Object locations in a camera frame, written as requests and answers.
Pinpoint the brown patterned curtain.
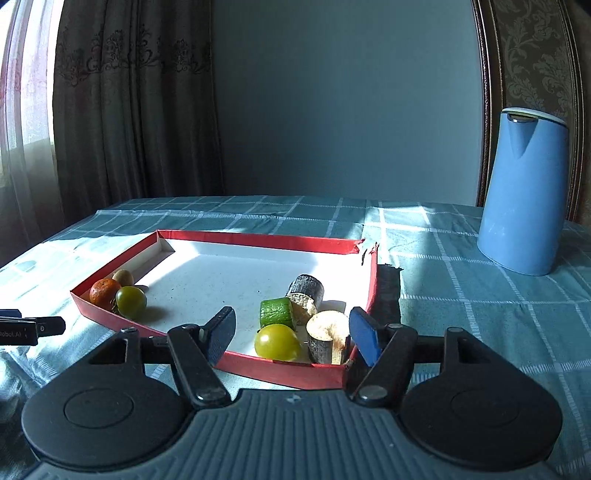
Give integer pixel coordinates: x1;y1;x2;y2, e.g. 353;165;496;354
51;0;219;232

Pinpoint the dark sugarcane piece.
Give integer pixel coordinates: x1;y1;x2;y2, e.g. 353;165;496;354
285;274;325;326

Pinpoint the teal checked tablecloth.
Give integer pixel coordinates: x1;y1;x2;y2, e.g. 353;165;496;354
0;196;591;480

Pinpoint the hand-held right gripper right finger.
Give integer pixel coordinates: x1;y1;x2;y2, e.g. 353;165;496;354
349;307;499;407

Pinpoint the green cucumber chunk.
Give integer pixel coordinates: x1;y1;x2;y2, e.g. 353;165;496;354
259;297;296;331

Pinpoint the gold wall moulding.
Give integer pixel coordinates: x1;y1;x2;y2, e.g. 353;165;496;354
471;0;588;222

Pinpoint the red cardboard box tray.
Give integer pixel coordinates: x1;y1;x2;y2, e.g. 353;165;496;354
70;229;380;391

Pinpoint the sheer white curtain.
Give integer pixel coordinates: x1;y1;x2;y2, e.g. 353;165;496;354
0;0;63;269

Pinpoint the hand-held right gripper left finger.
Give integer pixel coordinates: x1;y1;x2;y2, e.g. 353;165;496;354
88;306;236;408

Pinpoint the blue electric kettle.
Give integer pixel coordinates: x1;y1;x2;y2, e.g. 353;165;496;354
476;107;570;277

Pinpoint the sugarcane piece with pale cut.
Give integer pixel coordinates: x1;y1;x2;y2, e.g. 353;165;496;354
305;310;352;366

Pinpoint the orange tangerine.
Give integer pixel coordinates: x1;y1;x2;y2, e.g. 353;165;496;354
89;278;122;306

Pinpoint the yellow-green cherry tomato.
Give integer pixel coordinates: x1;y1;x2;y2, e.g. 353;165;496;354
115;286;148;320
254;323;302;362

